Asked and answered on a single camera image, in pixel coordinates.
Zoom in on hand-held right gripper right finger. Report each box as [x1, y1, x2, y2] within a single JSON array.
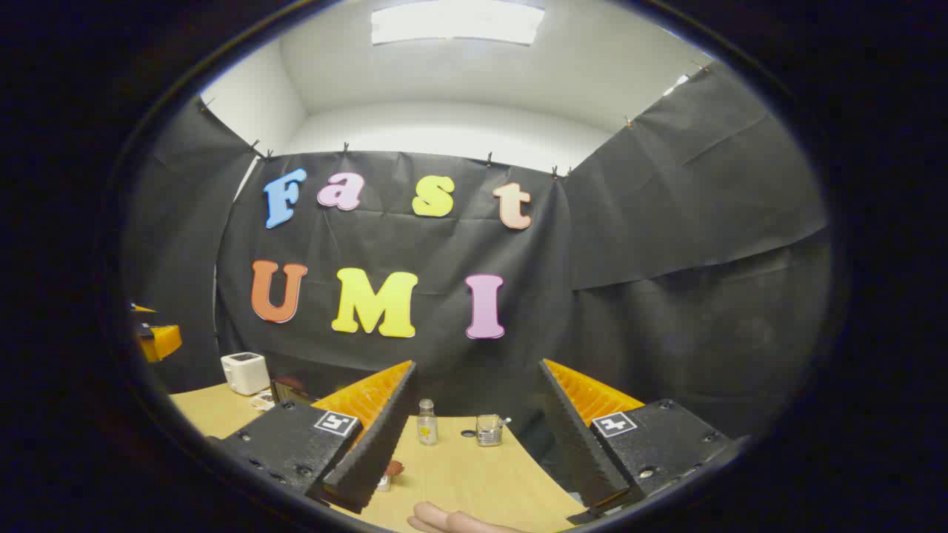
[[537, 359, 734, 517]]

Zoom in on ceiling light panel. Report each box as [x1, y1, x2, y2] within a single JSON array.
[[370, 0, 545, 47]]

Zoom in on black electric oven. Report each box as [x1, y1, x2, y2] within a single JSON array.
[[269, 376, 349, 408]]

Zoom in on white toaster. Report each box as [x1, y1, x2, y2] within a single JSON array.
[[221, 352, 271, 396]]

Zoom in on black backdrop cloth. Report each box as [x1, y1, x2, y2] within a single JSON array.
[[122, 63, 830, 445]]

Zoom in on glass jar with metal lid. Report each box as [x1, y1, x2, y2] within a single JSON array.
[[476, 415, 512, 447]]

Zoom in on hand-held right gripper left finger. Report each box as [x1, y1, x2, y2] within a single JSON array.
[[210, 361, 418, 514]]

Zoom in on row of small cloth clips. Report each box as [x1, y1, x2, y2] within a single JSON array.
[[198, 63, 713, 182]]

